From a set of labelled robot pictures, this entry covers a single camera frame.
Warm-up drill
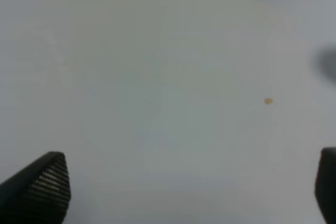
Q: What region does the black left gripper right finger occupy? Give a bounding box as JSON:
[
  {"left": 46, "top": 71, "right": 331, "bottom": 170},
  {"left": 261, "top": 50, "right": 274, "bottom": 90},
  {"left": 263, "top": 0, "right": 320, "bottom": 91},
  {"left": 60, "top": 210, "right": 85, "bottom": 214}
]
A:
[{"left": 314, "top": 147, "right": 335, "bottom": 224}]

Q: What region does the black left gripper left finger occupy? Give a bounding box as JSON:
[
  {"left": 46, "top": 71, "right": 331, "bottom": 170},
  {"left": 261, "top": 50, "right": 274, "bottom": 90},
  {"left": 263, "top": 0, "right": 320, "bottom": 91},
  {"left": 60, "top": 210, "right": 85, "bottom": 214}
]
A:
[{"left": 1, "top": 152, "right": 71, "bottom": 224}]

